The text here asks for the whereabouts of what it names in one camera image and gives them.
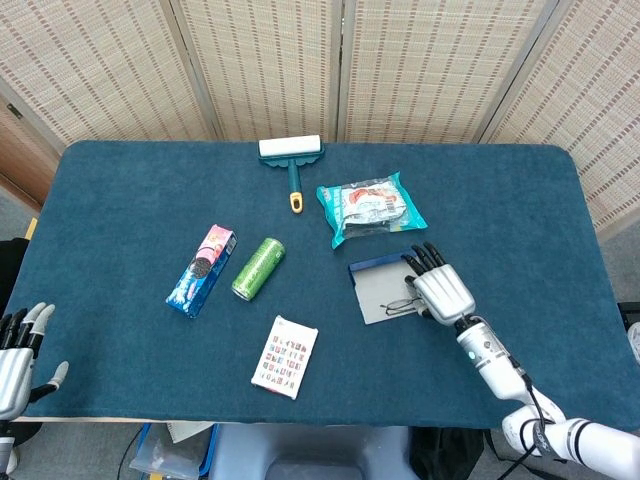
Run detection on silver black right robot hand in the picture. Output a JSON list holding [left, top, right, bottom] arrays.
[[401, 241, 477, 327]]

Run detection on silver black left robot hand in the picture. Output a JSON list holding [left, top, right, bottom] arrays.
[[0, 301, 70, 421]]

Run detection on black eyeglasses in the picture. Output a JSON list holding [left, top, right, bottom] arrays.
[[379, 295, 424, 317]]

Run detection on blue glasses case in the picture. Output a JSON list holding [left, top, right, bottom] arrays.
[[347, 253, 426, 326]]

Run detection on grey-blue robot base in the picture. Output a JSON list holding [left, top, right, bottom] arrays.
[[207, 423, 416, 480]]

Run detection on teal snack package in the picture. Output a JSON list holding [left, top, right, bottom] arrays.
[[315, 171, 429, 251]]

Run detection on black bag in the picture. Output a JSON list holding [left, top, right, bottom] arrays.
[[409, 427, 501, 480]]

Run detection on white printed card box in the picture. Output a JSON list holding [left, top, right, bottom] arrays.
[[250, 314, 320, 401]]

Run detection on white paper notebook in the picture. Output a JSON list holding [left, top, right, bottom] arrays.
[[167, 421, 215, 444]]

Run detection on green drink can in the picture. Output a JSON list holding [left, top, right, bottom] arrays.
[[230, 236, 287, 302]]

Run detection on blue table cloth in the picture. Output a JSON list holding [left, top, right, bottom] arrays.
[[2, 140, 632, 431]]

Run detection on blue pink cookie box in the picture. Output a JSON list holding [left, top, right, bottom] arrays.
[[165, 223, 239, 319]]

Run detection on brown wooden door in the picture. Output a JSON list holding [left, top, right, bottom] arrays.
[[0, 107, 61, 214]]

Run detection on blue plastic bin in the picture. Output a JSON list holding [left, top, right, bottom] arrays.
[[128, 422, 220, 480]]

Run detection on teal lint roller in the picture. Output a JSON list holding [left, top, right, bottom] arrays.
[[257, 133, 326, 215]]

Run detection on bamboo folding screen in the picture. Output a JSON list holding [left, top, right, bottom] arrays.
[[0, 0, 640, 246]]

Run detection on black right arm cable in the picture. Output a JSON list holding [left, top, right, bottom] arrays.
[[504, 349, 556, 459]]

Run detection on black floor cable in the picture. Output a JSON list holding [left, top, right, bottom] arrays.
[[117, 427, 144, 480]]

